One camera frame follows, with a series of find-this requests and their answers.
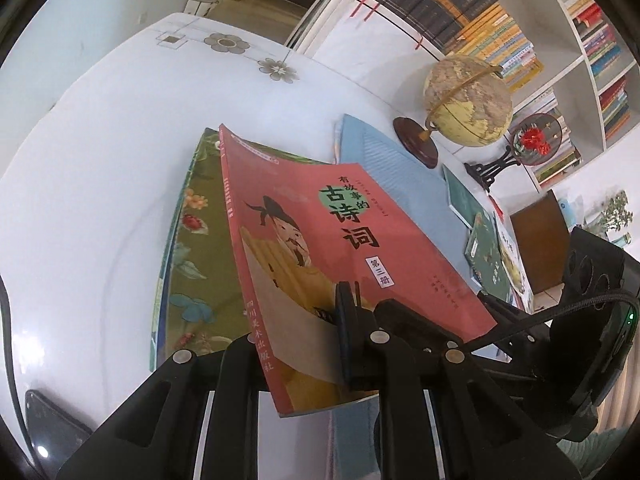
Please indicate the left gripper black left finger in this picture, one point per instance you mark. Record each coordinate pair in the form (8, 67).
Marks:
(194, 417)

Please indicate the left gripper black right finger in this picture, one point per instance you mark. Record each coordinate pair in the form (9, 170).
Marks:
(444, 413)

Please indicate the red poetry book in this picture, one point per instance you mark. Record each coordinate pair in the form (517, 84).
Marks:
(297, 231)

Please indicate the row of shelved books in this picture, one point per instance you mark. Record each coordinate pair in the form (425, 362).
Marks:
(496, 38)

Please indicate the yellow animal picture book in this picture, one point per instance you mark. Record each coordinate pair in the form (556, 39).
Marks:
(514, 266)

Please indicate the black phone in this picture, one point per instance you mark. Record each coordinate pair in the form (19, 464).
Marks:
(55, 435)

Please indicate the olive green cricket book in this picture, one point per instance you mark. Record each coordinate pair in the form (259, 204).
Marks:
(483, 255)

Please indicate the green floral book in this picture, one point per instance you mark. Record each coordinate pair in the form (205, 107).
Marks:
(198, 302)

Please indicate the brown wooden chair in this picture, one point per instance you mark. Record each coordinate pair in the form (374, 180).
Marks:
(543, 240)

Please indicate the blue textured desk mat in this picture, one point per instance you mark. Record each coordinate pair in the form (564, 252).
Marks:
(417, 190)

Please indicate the dark green insect book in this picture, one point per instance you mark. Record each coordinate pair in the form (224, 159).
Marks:
(461, 201)

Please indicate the green potted plant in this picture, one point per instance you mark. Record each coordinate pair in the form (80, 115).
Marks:
(616, 214)

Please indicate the black fan stand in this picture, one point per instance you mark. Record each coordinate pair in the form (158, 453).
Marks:
(485, 174)

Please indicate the globe wooden base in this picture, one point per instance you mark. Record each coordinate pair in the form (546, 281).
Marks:
(416, 140)

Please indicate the round embroidered fan ornament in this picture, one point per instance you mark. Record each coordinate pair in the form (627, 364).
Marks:
(536, 139)

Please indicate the beige desk globe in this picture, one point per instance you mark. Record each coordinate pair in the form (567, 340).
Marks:
(467, 101)

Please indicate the white bookshelf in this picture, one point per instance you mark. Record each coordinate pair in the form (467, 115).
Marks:
(371, 47)

